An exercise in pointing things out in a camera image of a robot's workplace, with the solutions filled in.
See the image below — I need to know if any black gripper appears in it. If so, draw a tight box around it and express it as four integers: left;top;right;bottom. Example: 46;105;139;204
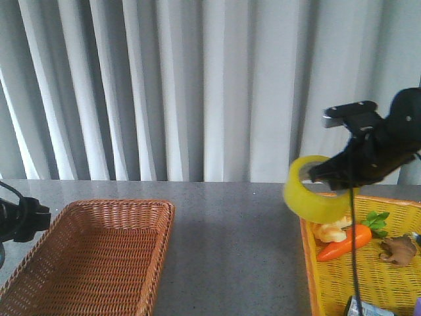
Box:
309;88;420;191
1;197;51;243

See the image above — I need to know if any yellow tape roll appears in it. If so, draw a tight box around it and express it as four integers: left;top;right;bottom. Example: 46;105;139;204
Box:
283;155;350;224

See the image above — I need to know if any toy croissant bread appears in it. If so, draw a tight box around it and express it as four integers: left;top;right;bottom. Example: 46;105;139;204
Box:
310;216;352;243

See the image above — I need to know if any orange toy carrot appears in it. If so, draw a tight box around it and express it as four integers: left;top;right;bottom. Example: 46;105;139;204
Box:
316;211;389;262

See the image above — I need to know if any brown wicker basket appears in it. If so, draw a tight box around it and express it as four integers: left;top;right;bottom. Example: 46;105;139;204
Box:
1;199;176;315

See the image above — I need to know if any brown toy animal figure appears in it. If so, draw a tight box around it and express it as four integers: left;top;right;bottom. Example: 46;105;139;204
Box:
379;235;417;267

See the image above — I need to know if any yellow woven basket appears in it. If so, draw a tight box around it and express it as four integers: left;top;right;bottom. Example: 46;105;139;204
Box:
300;196;420;315

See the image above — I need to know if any grey pleated curtain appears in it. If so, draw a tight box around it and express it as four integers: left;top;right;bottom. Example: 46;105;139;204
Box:
1;1;420;182

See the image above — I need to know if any purple object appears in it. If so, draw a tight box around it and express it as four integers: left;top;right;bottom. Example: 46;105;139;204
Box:
412;298;421;316

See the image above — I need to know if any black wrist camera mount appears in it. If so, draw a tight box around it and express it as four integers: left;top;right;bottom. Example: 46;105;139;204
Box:
322;101;383;134

